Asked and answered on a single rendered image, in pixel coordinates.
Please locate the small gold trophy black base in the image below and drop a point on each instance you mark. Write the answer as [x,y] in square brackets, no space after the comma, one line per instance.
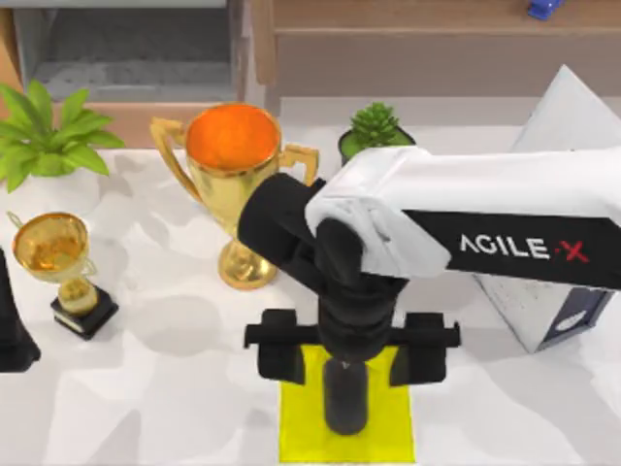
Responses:
[48,247]

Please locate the flat yellow square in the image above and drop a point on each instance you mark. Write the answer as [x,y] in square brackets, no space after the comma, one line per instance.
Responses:
[388,427]

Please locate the leafy green plant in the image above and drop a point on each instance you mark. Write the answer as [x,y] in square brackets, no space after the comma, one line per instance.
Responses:
[43,136]

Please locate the succulent in black pot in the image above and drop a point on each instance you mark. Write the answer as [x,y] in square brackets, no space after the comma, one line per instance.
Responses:
[373,123]

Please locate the white and blue box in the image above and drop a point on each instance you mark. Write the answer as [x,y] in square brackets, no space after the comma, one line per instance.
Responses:
[563,111]

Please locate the grey pierced drawer inside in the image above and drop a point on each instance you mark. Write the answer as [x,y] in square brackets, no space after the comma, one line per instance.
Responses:
[131,48]

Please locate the wooden open shelf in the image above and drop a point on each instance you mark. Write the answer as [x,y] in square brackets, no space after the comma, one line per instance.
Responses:
[436,43]

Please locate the grey rounded box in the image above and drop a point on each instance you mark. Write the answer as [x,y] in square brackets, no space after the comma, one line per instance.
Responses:
[345,398]

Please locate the large gold trophy orange inside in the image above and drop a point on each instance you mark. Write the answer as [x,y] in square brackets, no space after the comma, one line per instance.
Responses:
[233,160]

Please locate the small blue object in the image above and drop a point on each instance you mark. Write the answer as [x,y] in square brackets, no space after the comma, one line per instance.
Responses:
[542,9]

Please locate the pale wooden drawer front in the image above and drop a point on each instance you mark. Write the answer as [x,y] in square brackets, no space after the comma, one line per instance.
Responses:
[160,121]

